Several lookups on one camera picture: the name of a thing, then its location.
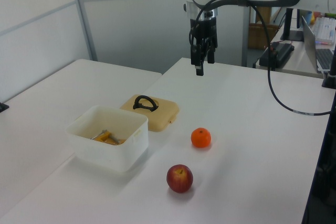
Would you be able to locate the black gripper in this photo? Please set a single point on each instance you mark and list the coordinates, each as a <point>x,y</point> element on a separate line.
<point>207,28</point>

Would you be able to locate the orange tangerine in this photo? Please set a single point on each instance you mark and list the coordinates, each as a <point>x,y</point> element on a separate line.
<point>200,138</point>

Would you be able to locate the white plastic container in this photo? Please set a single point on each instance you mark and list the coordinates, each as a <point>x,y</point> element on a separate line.
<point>110,155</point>

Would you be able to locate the black electronics box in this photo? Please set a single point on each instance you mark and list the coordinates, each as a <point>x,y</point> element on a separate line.
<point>282,51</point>

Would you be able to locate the black monitor stand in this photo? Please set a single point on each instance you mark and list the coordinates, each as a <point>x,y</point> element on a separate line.
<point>288,27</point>

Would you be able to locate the silver laptop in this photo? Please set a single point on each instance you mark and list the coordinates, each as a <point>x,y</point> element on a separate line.
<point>309,43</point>

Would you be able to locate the yellow object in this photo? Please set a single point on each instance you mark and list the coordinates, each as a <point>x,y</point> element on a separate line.
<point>313,17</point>

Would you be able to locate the red apple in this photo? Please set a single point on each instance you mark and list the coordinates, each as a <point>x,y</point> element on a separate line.
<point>179,179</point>

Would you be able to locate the white keyboard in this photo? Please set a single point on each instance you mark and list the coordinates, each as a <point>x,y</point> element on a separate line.
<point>326,28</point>

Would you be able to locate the orange and metal tool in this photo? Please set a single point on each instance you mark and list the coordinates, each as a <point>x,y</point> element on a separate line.
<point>105,137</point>

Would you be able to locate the grey partition post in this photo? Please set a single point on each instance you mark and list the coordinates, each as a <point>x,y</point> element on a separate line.
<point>85,16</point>

